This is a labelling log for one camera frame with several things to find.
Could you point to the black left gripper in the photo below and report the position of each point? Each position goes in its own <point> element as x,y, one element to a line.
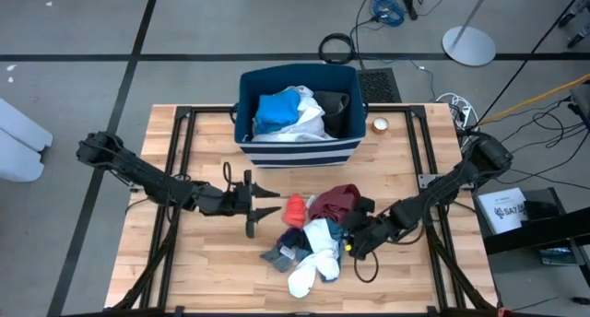
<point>226,203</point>

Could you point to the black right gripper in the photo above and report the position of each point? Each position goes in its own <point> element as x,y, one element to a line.
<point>371,231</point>

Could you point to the coral orange sock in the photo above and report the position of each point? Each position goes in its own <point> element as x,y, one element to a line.
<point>294,211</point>

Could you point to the maroon shorts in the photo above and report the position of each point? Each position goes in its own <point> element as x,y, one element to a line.
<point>334,204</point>

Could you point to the white tag socks 2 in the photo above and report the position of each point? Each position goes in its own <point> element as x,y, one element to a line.
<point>310,202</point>

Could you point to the dark navy multicolour sock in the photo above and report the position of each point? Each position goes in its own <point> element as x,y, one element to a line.
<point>295,241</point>

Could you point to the white sock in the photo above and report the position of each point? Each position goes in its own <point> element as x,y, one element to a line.
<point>302,278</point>
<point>320,243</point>

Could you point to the white tag socks 11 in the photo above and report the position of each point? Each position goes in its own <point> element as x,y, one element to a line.
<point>286,252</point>

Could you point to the grey sock with blue toe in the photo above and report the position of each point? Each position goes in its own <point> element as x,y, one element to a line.
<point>272,259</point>

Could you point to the large white shirt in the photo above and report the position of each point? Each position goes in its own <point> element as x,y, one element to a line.
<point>309,123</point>

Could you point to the bright blue shirt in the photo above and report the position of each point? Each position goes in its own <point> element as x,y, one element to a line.
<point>276,112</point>

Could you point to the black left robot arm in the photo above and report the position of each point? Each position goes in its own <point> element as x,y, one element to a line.
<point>138,174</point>

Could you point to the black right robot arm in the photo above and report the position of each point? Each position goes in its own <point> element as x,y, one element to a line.
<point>451,181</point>

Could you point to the navy white striped fabric basket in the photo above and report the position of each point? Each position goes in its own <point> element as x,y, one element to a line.
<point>299,156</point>

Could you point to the grey metal mounting plate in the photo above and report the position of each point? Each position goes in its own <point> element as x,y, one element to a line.
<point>426,181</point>

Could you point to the small brown tape roll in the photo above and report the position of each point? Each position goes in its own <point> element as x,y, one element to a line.
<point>380,125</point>

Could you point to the white printed box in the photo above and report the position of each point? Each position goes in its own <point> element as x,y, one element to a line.
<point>500,213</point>

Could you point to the black floor vent grate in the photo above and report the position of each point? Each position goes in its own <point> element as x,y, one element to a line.
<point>378,86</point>

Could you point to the black cart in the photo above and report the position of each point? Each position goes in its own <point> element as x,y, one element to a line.
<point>544,229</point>

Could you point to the teal package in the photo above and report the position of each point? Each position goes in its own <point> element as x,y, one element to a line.
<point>558,257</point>

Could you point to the grey round-base floor stand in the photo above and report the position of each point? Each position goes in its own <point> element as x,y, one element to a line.
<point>468,47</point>

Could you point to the black power strip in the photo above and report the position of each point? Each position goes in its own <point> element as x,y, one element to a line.
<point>410,7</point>

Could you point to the thin black pole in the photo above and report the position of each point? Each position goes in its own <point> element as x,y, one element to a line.
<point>530,59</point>

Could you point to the white foam block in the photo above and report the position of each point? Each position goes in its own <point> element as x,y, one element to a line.
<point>18,162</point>
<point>23,123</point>

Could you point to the grey equipment box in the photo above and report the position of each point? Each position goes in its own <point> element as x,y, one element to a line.
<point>581,98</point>

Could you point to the black wheeled stand base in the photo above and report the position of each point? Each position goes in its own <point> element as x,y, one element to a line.
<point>575,41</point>

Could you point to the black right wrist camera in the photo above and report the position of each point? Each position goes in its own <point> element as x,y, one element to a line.
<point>365,204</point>

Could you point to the black metal table frame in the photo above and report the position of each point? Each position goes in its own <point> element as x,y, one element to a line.
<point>182,123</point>

